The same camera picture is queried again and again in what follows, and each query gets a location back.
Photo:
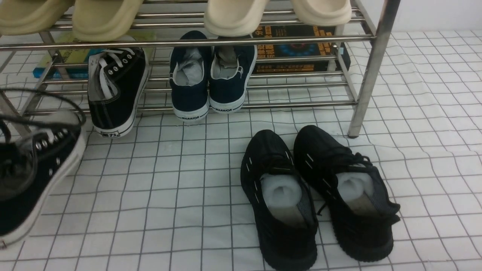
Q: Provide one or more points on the olive foam slipper far left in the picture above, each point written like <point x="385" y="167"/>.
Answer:
<point x="23" y="17"/>

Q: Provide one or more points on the black knit sneaker right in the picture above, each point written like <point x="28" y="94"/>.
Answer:
<point x="362" y="214"/>

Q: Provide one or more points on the navy Warrior sneaker left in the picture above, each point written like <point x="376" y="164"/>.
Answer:
<point x="189" y="67"/>

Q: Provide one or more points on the olive foam slipper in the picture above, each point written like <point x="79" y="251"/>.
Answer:
<point x="103" y="20"/>
<point x="23" y="17"/>

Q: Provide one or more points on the silver metal shoe rack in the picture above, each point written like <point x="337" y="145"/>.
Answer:
<point x="358" y="50"/>

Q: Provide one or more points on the navy warrior sneaker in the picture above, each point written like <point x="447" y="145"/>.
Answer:
<point x="189" y="67"/>
<point x="230" y="70"/>

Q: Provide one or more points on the green blue book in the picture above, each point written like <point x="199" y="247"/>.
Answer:
<point x="81" y="56"/>

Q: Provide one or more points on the cream foam slipper right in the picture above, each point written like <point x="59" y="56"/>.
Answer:
<point x="323" y="12"/>

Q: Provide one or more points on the black knit sneaker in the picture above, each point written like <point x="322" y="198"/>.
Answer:
<point x="362" y="214"/>
<point x="282" y="204"/>

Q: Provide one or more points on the white grid floor cloth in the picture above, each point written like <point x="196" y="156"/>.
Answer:
<point x="167" y="197"/>

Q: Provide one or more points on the black orange printed box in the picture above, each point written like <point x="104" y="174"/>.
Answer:
<point x="293" y="58"/>

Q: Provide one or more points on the black canvas sneaker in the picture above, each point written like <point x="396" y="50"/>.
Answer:
<point x="31" y="167"/>
<point x="117" y="78"/>

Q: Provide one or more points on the black knit sneaker left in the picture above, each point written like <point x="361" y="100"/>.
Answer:
<point x="282" y="204"/>

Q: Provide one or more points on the cream foam slipper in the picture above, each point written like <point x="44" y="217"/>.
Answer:
<point x="233" y="18"/>
<point x="323" y="12"/>

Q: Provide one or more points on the navy Warrior sneaker right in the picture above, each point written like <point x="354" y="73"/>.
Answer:
<point x="230" y="70"/>

